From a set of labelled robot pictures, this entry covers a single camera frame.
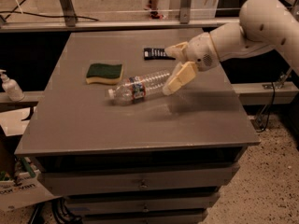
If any black cable on floor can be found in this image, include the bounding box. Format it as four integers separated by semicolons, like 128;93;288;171
0;10;101;22

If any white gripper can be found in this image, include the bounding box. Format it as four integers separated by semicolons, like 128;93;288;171
163;33;219;95

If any white cardboard box with items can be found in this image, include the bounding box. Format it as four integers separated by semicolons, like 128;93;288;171
0;169;56;212

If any metal frame rail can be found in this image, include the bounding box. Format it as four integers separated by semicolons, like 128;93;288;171
0;17;239;33

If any clear plastic water bottle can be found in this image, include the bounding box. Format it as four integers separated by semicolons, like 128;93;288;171
107;70;171;105

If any white pump dispenser bottle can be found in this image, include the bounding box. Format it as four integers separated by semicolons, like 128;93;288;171
0;69;24;102

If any green and yellow sponge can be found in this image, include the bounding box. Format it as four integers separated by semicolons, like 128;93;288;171
86;63;123;85

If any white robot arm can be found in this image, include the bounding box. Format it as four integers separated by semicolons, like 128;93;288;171
163;0;299;95

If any grey drawer cabinet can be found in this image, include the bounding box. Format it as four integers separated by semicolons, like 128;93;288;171
16;29;259;224

